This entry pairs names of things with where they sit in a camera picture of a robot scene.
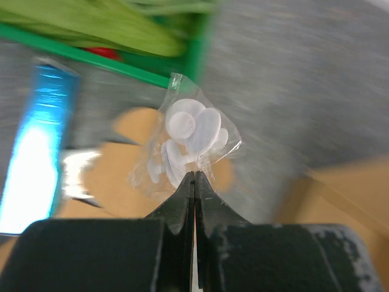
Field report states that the blue rectangular box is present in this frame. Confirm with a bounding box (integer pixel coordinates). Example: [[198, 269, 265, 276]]
[[1, 58, 80, 236]]

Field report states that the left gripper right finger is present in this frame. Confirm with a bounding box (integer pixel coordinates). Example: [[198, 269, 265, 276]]
[[194, 172, 384, 291]]

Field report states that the small white plastic packet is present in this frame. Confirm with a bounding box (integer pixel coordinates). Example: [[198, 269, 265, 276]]
[[61, 148, 102, 208]]

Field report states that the clear plastic bag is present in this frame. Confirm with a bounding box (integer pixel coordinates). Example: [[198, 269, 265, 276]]
[[128, 74, 243, 201]]

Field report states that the green lettuce leaf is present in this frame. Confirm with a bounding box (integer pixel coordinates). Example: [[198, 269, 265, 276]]
[[0, 0, 189, 58]]

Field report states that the small cardboard box blank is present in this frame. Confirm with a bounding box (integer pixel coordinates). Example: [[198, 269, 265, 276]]
[[56, 107, 174, 218]]

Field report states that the large cardboard box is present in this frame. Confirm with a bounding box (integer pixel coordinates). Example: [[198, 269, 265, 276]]
[[275, 156, 388, 268]]

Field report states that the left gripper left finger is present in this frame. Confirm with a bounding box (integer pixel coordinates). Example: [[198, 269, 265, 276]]
[[1, 172, 195, 291]]

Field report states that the green plastic tray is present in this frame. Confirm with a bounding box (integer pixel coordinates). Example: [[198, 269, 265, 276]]
[[1, 15, 212, 88]]

